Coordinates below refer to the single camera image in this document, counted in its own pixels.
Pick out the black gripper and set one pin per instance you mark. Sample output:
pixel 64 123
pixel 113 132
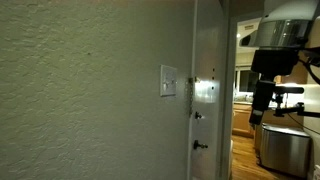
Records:
pixel 275 61

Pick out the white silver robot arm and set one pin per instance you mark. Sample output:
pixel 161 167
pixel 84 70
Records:
pixel 286 23

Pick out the kitchen window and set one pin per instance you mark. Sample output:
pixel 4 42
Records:
pixel 248 80

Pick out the wooden kitchen cabinet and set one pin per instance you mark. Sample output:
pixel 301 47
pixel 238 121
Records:
pixel 242 120

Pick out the stainless steel trash can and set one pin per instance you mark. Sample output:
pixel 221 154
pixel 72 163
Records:
pixel 285 150

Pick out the dark deadbolt thumb turn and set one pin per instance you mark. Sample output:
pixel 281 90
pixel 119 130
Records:
pixel 198 115

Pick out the white door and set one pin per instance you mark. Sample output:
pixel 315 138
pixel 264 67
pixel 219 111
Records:
pixel 206 50

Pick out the dark door knob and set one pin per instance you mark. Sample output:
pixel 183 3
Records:
pixel 198 145

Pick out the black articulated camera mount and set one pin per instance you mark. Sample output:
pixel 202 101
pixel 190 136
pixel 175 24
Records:
pixel 293 110

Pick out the white double switch wall plate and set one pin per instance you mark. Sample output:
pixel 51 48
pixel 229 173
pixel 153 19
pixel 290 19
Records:
pixel 168 90

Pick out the white toggle switch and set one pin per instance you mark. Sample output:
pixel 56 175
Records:
pixel 165 81

